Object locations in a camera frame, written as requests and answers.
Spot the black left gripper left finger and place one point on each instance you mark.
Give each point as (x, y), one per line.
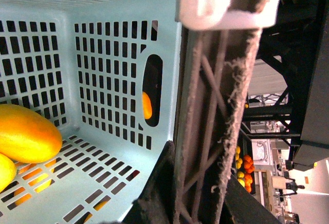
(155, 204)

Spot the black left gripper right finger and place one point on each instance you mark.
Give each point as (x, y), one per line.
(241, 207)

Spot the brown basket handle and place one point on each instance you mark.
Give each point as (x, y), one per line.
(217, 71)

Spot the yellow orange mango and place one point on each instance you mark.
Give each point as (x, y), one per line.
(26, 136)

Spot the yellow lemon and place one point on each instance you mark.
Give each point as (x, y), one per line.
(8, 171)

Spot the light blue plastic basket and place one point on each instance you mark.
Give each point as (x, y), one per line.
(105, 73)

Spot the pile of oranges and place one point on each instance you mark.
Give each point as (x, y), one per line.
(244, 165)

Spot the white clip on handle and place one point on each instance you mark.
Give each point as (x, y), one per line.
(199, 15)

